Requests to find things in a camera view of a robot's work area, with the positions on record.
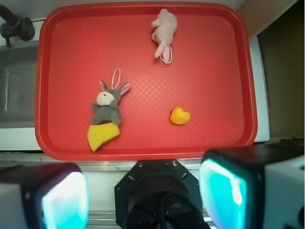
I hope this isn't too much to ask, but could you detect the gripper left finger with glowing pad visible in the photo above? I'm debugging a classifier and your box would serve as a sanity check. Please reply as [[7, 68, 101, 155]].
[[0, 163, 90, 229]]

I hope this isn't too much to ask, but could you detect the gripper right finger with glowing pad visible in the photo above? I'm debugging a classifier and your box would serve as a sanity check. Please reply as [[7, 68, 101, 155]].
[[199, 144, 305, 229]]

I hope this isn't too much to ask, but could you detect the yellow-green sponge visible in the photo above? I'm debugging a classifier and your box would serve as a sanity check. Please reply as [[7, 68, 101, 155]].
[[87, 122, 120, 152]]

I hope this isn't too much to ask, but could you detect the grey plush bunny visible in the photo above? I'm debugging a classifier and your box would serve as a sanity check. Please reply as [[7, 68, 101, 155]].
[[90, 68, 132, 125]]

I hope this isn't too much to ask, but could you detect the yellow rubber duck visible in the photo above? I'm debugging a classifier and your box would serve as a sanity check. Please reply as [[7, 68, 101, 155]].
[[170, 107, 191, 125]]

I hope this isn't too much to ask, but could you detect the red plastic tray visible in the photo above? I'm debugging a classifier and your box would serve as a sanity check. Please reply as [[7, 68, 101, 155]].
[[35, 2, 257, 161]]

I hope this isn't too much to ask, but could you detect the stainless steel sink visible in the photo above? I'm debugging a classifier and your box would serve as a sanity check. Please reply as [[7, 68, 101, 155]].
[[0, 41, 38, 129]]

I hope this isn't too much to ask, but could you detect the pink plush bunny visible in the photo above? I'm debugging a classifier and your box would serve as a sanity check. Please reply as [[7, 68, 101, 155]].
[[151, 9, 178, 64]]

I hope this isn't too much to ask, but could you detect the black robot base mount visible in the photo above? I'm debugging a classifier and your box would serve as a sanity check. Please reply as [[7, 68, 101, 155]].
[[114, 160, 210, 229]]

